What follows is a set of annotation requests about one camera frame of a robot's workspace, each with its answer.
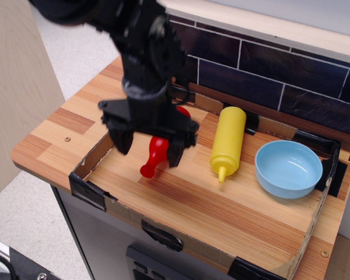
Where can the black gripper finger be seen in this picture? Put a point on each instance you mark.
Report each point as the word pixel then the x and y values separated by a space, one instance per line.
pixel 175 151
pixel 122 138

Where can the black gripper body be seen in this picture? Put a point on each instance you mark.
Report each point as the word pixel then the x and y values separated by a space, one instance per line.
pixel 149 112

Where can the red hot sauce bottle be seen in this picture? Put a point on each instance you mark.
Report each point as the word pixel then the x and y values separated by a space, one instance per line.
pixel 158 148

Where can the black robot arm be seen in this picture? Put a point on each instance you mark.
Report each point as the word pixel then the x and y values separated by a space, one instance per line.
pixel 151 56

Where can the yellow mustard squeeze bottle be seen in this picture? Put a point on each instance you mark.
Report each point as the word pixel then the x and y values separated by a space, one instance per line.
pixel 227 146

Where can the grey cabinet under table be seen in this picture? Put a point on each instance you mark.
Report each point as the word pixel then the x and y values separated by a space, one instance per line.
pixel 103 240

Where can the light wooden board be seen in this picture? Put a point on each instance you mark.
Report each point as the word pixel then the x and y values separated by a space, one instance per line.
pixel 29 90

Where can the light blue bowl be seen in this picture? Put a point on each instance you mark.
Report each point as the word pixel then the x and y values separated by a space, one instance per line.
pixel 287 169

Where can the grey control panel with buttons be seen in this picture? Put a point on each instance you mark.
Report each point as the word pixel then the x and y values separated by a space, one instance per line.
pixel 143 266

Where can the dark tile backsplash panel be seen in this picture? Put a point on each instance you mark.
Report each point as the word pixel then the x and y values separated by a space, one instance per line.
pixel 227 65

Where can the black metal base with screw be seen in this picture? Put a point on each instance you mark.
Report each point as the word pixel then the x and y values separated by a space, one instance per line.
pixel 18 266

